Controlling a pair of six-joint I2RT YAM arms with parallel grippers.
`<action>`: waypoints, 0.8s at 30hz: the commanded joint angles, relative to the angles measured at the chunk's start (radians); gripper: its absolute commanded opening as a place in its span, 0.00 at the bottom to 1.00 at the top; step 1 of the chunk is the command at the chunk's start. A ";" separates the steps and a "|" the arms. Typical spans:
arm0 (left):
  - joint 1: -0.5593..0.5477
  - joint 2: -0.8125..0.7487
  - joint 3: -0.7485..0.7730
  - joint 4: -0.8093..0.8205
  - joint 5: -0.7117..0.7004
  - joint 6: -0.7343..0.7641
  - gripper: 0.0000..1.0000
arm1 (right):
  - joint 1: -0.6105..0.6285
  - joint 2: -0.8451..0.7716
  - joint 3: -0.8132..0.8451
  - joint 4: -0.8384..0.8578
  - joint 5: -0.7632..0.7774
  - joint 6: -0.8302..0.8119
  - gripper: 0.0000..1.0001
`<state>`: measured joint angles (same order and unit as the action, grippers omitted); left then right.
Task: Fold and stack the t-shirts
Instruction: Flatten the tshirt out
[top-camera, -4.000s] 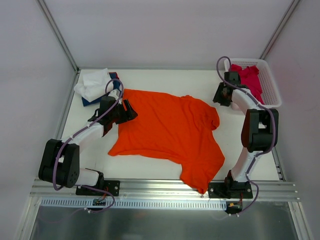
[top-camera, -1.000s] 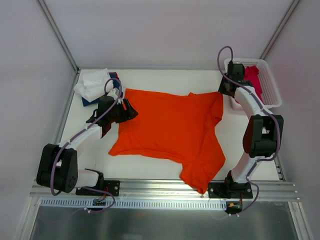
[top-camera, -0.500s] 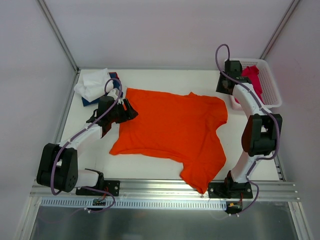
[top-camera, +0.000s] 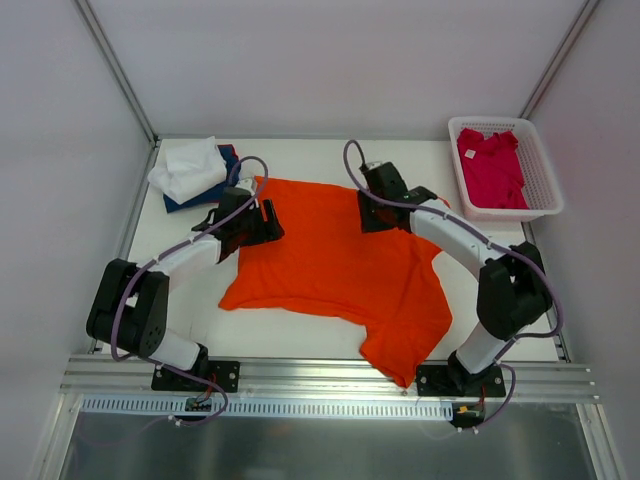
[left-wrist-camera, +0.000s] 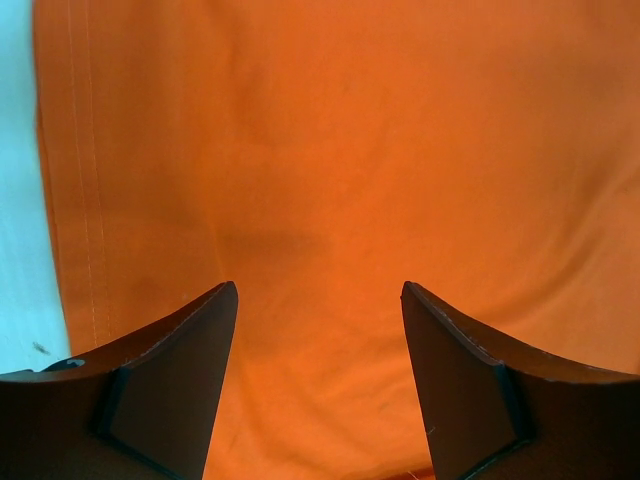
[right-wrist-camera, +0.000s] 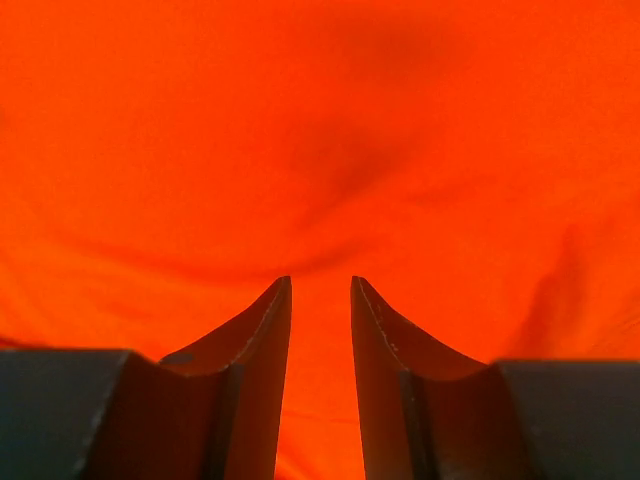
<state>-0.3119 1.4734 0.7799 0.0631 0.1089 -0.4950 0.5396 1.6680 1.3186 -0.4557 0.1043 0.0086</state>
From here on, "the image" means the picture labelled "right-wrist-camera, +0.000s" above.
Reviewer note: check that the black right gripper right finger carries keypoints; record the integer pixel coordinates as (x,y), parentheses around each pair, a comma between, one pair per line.
(424,411)

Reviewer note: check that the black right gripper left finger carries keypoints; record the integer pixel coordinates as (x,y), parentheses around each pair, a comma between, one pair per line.
(248,354)

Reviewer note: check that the orange t-shirt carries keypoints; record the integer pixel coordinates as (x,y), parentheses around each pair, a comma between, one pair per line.
(162,162)

